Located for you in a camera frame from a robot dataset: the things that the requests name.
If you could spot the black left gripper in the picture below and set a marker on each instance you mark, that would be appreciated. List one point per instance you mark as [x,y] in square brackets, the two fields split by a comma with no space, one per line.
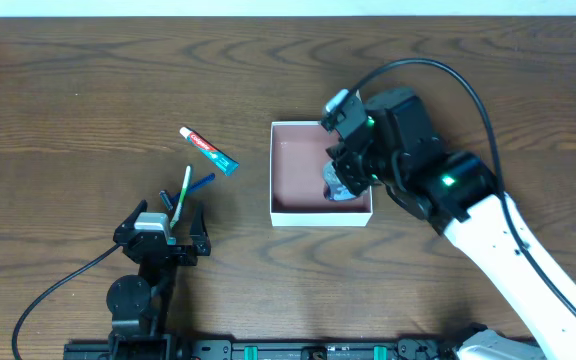
[166,252]

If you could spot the white box pink interior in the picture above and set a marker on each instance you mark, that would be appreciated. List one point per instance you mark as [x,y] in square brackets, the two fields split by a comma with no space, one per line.
[296,183]

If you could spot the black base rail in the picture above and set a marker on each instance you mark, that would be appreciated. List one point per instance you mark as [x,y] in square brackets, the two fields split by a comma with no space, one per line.
[404,349]

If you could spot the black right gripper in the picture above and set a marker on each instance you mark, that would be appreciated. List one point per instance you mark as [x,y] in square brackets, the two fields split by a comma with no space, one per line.
[347,167]

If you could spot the green white toothbrush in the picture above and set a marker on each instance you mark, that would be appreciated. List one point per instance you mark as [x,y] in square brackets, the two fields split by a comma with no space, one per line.
[185,185]

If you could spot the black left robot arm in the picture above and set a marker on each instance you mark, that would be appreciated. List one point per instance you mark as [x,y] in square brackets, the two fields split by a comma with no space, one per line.
[139,303]

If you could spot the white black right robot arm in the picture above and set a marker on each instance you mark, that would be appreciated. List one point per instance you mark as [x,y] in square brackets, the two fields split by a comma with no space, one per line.
[390,140]

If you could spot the red teal toothpaste tube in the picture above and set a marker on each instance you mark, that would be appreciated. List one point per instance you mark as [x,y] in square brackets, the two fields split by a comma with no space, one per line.
[222,161]

